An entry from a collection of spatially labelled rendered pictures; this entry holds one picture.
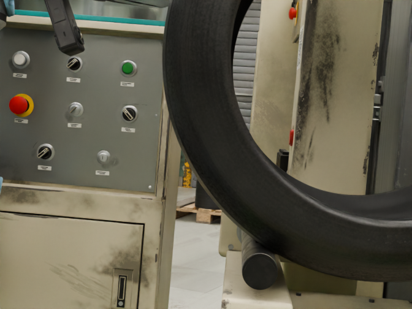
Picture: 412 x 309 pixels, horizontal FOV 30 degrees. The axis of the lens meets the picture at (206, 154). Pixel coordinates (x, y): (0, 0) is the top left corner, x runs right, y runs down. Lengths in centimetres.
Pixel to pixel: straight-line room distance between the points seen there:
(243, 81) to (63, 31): 996
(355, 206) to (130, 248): 61
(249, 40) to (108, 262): 943
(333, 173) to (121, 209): 54
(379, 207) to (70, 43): 54
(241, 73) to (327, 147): 973
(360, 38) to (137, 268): 70
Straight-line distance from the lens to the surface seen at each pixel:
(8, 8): 152
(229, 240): 131
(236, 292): 101
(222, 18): 94
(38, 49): 175
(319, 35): 133
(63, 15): 106
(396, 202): 124
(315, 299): 128
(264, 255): 96
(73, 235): 170
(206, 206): 770
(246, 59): 1101
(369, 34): 134
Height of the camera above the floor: 109
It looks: 3 degrees down
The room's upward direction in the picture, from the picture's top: 5 degrees clockwise
